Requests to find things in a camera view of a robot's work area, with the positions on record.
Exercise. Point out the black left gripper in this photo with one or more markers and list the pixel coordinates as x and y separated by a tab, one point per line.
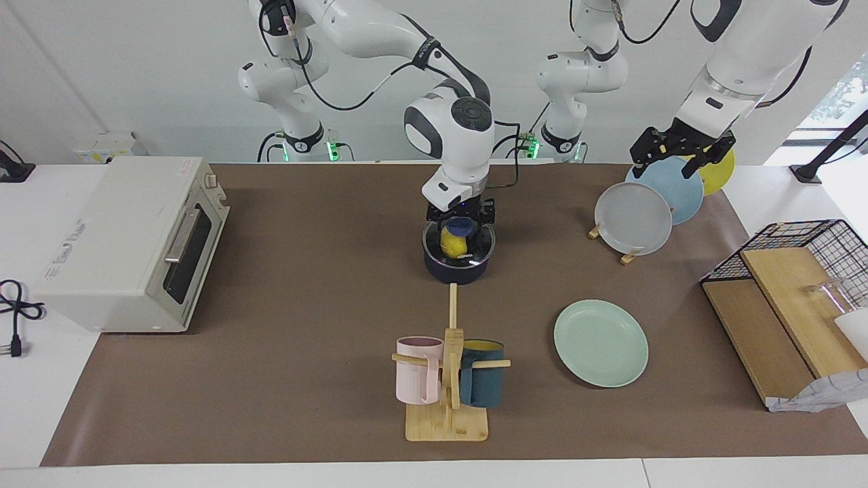
685	139

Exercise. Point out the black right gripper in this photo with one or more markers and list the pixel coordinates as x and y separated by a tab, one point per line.
461	211

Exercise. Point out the glass lid blue knob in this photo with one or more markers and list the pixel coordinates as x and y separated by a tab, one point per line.
483	247

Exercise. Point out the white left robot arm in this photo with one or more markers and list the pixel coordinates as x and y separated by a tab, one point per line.
739	68

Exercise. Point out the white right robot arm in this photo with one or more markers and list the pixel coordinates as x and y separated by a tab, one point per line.
454	142

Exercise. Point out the light blue plate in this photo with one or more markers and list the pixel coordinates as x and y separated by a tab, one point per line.
668	190

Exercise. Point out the yellow plate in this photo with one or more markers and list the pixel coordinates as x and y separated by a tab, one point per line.
720	177

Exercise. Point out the grey plate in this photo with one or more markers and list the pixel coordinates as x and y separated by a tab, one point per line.
634	220

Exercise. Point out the wooden plate rack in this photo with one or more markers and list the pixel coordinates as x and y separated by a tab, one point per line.
628	257

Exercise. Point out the green plate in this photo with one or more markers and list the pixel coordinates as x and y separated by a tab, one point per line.
600	346

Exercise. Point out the pink mug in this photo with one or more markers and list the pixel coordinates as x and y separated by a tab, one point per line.
415	379

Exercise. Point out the dark teal mug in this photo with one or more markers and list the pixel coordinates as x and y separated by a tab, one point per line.
483	386

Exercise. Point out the wooden mug tree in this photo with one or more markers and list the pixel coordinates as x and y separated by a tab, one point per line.
447	423

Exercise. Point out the clear glass jar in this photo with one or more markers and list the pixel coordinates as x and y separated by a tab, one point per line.
826	296

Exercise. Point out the brown table mat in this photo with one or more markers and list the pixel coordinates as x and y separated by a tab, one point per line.
305	393

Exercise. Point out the white cup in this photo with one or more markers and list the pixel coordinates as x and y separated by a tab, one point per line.
856	332

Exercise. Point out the white crumpled paper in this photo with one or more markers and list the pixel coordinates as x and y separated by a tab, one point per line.
820	393

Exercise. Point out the white toaster oven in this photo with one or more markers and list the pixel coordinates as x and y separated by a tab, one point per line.
115	251

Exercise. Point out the white electrical box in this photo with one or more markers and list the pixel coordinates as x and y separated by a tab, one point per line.
108	148

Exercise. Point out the black desk clamp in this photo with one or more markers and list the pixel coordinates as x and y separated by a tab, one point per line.
17	173

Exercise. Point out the black camera stand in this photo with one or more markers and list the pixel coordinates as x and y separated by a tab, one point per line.
807	173

